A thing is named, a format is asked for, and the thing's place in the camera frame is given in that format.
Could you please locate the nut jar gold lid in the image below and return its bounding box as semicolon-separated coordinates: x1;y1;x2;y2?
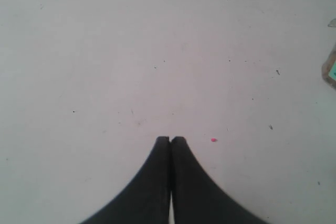
321;18;336;88

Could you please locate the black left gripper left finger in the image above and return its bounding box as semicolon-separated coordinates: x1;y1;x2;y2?
83;136;171;224

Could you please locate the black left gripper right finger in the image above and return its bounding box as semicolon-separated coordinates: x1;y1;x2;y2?
171;136;265;224

